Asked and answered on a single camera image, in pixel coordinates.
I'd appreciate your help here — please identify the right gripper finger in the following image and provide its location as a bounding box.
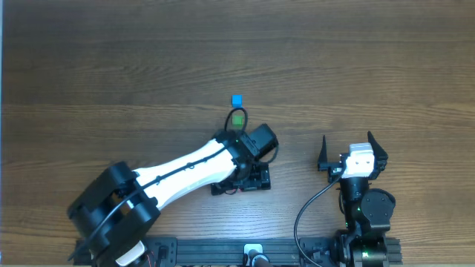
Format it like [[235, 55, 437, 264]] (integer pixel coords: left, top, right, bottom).
[[367, 131, 390, 165], [317, 134, 330, 165]]

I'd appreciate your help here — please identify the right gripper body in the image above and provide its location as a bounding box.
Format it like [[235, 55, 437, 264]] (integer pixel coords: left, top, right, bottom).
[[317, 159, 387, 184]]

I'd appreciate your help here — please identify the mounting rail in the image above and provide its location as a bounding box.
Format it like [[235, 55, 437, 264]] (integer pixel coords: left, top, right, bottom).
[[73, 237, 404, 267]]

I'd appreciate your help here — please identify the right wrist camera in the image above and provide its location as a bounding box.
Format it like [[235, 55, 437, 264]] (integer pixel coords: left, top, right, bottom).
[[340, 142, 376, 179]]

